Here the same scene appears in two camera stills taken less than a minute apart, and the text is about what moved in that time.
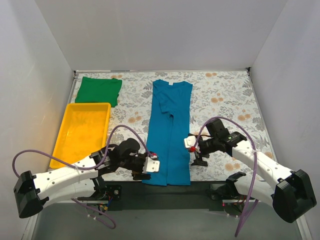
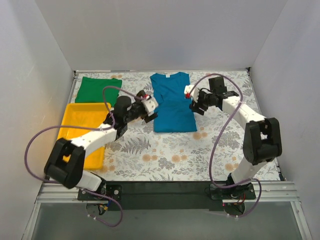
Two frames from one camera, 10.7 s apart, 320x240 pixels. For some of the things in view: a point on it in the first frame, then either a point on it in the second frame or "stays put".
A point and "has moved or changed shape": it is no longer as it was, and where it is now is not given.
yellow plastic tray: (84, 129) stays put
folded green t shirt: (93, 90) stays put
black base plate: (133, 196) stays put
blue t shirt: (169, 123) has moved or changed shape
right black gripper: (199, 155) to (198, 104)
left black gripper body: (139, 172) to (144, 114)
